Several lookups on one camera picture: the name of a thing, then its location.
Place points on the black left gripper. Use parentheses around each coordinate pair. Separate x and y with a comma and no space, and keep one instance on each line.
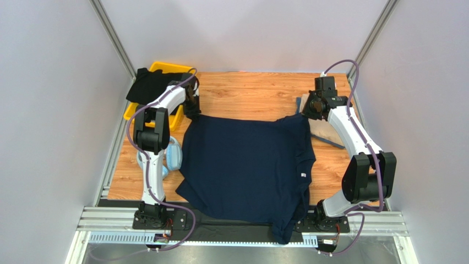
(193,113)

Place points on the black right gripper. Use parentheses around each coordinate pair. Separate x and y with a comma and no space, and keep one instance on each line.
(309,106)

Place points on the light blue headphones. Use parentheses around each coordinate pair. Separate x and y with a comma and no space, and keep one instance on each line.
(173,156)

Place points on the navy t shirt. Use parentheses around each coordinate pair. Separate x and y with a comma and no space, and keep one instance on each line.
(249,170)

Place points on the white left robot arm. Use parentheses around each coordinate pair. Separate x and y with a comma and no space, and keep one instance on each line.
(151,137)

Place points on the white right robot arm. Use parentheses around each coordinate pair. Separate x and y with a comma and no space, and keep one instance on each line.
(370,174)

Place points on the yellow plastic bin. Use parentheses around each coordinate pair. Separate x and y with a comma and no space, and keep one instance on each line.
(172,117)

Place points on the beige folded t shirt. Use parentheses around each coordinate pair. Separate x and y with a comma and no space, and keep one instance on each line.
(324,131)

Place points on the black t shirt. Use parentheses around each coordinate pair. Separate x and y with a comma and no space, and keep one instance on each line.
(150,85)

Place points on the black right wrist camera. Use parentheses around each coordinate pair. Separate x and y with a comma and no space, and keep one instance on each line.
(325,83)

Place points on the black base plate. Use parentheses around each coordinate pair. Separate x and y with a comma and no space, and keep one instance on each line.
(182,221)

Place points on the aluminium frame rail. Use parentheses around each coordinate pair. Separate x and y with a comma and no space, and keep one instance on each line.
(114,225)

